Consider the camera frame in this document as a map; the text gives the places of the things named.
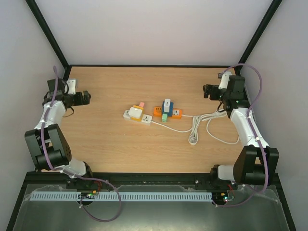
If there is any white power strip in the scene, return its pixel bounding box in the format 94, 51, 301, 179
123, 110, 153, 126

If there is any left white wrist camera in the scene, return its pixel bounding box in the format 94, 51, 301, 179
65, 78, 77, 95

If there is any light blue slotted cable duct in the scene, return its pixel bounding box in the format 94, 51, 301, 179
30, 192, 212, 202

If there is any orange power strip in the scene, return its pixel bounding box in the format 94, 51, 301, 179
153, 106, 182, 119

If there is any orange strip white cable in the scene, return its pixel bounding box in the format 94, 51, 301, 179
181, 108, 241, 145

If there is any purple cable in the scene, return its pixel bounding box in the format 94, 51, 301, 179
40, 65, 122, 222
211, 63, 270, 208

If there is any green usb adapter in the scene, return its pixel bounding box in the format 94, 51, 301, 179
161, 113, 168, 123

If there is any white square plug adapter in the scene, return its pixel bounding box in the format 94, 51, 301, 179
128, 106, 143, 119

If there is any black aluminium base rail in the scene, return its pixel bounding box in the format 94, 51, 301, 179
24, 170, 280, 191

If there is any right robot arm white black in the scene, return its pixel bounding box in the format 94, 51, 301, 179
203, 73, 279, 189

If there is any blue cube socket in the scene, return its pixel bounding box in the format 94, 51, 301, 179
161, 101, 174, 117

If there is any white charger on blue cube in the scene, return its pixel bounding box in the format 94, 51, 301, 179
163, 98, 171, 113

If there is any yellow cube socket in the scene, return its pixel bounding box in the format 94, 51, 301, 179
128, 105, 144, 122

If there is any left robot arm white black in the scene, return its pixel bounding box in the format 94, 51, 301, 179
25, 78, 96, 191

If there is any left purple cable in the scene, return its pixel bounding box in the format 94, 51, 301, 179
40, 65, 122, 222

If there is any white power strip cable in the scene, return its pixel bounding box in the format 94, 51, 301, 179
151, 115, 201, 146

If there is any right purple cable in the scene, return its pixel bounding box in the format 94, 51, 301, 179
211, 63, 270, 208

